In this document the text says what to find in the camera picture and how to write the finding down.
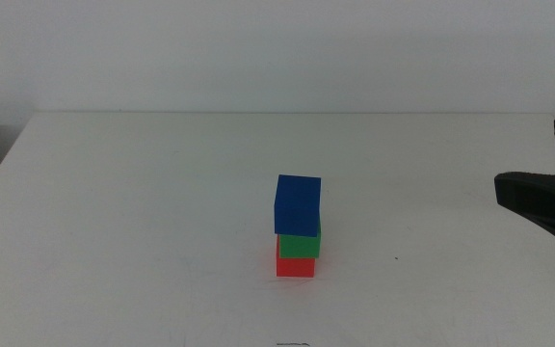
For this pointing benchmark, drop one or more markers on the blue cube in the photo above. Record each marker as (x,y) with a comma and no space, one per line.
(298,205)

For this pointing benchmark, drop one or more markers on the green cube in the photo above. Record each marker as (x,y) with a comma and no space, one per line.
(301,247)

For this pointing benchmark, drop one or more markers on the red cube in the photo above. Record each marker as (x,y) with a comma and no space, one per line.
(294,267)

